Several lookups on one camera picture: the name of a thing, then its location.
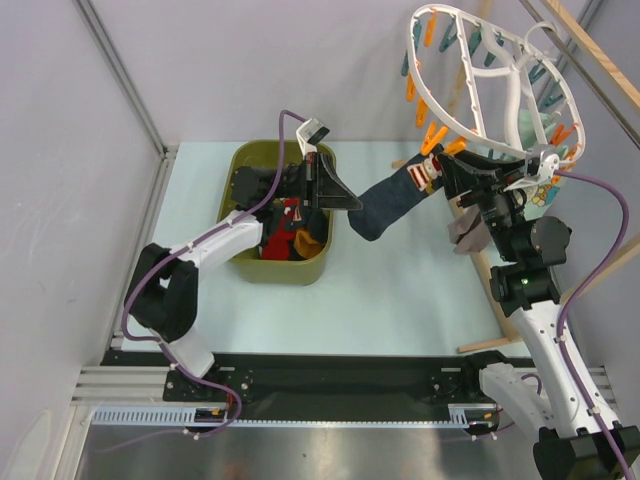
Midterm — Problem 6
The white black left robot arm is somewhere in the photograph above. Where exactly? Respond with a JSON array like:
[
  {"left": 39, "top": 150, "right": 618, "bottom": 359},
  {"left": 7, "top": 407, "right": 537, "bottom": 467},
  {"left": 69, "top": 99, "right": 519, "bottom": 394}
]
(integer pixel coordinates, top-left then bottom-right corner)
[{"left": 123, "top": 152, "right": 362, "bottom": 400}]

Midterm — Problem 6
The white round clip hanger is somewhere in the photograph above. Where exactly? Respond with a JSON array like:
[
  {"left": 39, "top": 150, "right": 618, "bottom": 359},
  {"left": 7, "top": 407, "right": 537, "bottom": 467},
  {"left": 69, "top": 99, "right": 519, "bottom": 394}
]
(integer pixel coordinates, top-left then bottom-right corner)
[{"left": 402, "top": 4, "right": 586, "bottom": 167}]

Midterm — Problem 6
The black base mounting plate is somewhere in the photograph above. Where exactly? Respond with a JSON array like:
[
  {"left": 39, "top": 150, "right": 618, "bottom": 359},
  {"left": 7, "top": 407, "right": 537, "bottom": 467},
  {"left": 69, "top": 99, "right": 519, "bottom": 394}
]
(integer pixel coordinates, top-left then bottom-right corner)
[{"left": 102, "top": 352, "right": 491, "bottom": 417}]

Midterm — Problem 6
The aluminium frame post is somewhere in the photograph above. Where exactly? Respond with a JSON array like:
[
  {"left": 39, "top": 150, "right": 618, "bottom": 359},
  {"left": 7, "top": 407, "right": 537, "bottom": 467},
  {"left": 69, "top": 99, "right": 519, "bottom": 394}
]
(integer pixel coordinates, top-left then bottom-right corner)
[{"left": 74, "top": 0, "right": 169, "bottom": 156}]

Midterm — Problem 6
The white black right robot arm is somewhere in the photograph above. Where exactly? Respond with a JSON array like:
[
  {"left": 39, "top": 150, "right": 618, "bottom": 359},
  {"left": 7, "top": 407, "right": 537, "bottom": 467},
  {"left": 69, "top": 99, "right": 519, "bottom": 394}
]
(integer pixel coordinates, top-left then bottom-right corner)
[{"left": 437, "top": 149, "right": 639, "bottom": 479}]

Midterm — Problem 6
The grey beige sock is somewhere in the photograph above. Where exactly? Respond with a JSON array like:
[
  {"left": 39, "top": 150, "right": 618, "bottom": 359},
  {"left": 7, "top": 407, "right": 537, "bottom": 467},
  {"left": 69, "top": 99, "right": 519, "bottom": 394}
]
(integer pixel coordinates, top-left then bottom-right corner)
[{"left": 447, "top": 205, "right": 492, "bottom": 255}]

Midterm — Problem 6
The mint green cloth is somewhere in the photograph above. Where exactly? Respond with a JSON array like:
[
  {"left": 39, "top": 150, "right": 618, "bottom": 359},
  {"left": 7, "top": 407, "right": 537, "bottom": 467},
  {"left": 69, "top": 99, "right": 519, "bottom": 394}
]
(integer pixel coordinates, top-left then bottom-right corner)
[{"left": 485, "top": 109, "right": 584, "bottom": 220}]

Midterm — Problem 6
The olive green plastic basket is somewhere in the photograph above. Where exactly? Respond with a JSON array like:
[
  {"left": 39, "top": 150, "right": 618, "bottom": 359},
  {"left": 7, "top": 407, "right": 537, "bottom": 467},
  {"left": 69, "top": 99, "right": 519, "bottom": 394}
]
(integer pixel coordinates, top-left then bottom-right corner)
[{"left": 217, "top": 140, "right": 334, "bottom": 286}]

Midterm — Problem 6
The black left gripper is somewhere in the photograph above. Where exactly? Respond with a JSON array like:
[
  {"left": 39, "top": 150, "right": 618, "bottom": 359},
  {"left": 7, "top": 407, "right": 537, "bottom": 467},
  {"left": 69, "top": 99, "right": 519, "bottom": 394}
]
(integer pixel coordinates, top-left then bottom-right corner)
[{"left": 267, "top": 152, "right": 362, "bottom": 211}]

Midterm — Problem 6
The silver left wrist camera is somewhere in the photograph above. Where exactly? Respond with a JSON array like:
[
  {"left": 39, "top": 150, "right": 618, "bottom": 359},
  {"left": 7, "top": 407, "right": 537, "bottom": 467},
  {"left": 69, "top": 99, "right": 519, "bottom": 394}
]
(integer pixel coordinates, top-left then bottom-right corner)
[{"left": 295, "top": 118, "right": 330, "bottom": 156}]

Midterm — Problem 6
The white slotted cable duct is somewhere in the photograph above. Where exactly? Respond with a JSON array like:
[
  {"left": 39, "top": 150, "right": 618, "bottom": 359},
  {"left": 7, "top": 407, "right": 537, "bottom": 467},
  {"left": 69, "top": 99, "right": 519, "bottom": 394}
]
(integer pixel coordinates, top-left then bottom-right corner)
[{"left": 91, "top": 404, "right": 500, "bottom": 429}]

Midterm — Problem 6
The wooden hanger stand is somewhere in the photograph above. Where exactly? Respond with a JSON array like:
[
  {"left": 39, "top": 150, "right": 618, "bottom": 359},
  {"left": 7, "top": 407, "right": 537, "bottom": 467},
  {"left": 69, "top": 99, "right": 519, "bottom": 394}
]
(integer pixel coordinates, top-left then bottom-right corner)
[{"left": 392, "top": 0, "right": 640, "bottom": 354}]

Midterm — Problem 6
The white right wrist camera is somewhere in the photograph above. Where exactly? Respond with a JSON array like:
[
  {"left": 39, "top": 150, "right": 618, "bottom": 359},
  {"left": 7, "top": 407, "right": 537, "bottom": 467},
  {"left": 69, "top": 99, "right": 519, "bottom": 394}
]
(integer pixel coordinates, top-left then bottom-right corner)
[{"left": 505, "top": 145, "right": 560, "bottom": 191}]

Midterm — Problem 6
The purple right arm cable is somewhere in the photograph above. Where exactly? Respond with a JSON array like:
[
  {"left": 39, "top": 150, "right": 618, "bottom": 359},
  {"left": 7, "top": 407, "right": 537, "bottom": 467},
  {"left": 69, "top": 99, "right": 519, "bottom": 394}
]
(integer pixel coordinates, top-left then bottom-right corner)
[{"left": 469, "top": 169, "right": 640, "bottom": 480}]

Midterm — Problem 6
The red patterned sock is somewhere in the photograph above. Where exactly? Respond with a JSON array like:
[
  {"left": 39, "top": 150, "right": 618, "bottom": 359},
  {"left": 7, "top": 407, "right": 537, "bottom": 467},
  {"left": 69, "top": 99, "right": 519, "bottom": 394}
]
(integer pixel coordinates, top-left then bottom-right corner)
[{"left": 261, "top": 198, "right": 304, "bottom": 261}]

